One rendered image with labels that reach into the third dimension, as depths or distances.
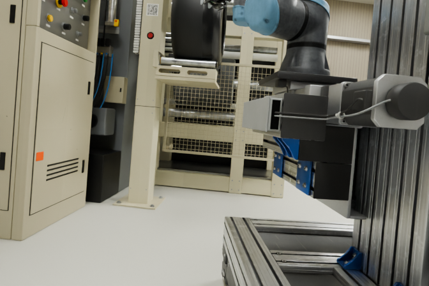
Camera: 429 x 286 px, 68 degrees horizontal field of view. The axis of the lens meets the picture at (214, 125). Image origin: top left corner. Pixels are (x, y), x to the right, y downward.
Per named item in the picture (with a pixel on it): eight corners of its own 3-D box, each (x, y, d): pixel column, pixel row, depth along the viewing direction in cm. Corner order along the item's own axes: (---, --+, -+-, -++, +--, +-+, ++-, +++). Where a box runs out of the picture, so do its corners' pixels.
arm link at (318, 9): (336, 46, 93) (339, 0, 93) (303, 37, 86) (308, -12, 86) (305, 52, 104) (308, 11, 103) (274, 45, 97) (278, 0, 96)
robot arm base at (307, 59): (339, 78, 89) (342, 43, 89) (286, 73, 87) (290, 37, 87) (316, 83, 104) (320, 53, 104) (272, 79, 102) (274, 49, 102)
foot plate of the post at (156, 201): (112, 205, 192) (112, 202, 192) (127, 195, 219) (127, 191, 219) (155, 209, 190) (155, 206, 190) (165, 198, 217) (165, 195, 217)
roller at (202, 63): (158, 63, 188) (159, 55, 188) (160, 64, 193) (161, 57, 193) (216, 67, 186) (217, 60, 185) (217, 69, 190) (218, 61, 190)
